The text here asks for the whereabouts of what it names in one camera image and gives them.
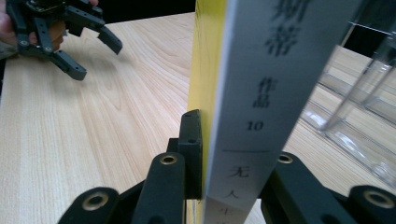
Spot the yellow book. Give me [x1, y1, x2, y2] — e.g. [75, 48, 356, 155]
[186, 0, 364, 224]

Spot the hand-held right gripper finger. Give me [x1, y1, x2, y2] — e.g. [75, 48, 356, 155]
[177, 108, 204, 201]

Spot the clear acrylic book rack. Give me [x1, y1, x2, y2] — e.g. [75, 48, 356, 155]
[299, 0, 396, 189]

